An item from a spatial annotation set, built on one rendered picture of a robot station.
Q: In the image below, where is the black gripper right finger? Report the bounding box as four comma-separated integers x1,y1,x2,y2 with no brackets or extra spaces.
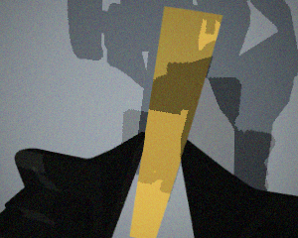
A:
181,140,298,238

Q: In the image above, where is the yellow bar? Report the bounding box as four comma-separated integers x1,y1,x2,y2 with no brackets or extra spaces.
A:
130,6,223,238

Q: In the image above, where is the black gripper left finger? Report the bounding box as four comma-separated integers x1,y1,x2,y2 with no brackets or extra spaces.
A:
15,132,145,238

